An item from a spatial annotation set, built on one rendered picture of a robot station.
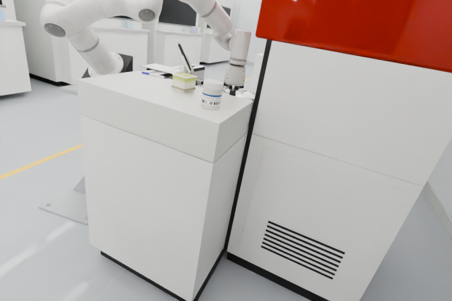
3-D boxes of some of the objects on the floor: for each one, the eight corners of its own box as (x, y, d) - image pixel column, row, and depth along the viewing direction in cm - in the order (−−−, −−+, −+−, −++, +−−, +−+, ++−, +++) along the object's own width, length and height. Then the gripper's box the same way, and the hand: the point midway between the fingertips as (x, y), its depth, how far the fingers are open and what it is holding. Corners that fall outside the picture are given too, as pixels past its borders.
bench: (231, 62, 903) (240, 0, 824) (207, 66, 747) (216, -10, 669) (204, 56, 937) (211, -4, 858) (177, 59, 781) (182, -14, 702)
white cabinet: (252, 201, 200) (276, 103, 168) (190, 314, 117) (213, 164, 85) (183, 174, 220) (194, 82, 188) (88, 254, 137) (76, 113, 105)
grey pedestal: (38, 208, 160) (15, 81, 128) (89, 174, 200) (82, 70, 168) (108, 233, 151) (103, 103, 119) (147, 191, 191) (151, 86, 159)
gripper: (223, 61, 120) (218, 98, 127) (253, 66, 123) (247, 101, 130) (221, 59, 127) (216, 94, 134) (250, 63, 129) (243, 97, 137)
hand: (232, 94), depth 131 cm, fingers closed
